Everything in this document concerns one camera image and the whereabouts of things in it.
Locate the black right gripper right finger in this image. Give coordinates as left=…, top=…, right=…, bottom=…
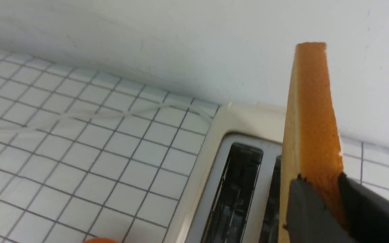
left=338, top=173, right=389, bottom=243

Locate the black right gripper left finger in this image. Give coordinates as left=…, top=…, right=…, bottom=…
left=286, top=179, right=356, bottom=243

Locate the toast slice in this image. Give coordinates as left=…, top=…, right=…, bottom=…
left=279, top=43, right=348, bottom=228

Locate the orange persimmon with green leaf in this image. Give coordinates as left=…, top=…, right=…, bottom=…
left=83, top=237, right=118, bottom=243

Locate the cream white toaster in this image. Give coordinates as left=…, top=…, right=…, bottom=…
left=164, top=102, right=290, bottom=243

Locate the white grid tablecloth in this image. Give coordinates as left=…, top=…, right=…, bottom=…
left=0, top=44, right=389, bottom=243

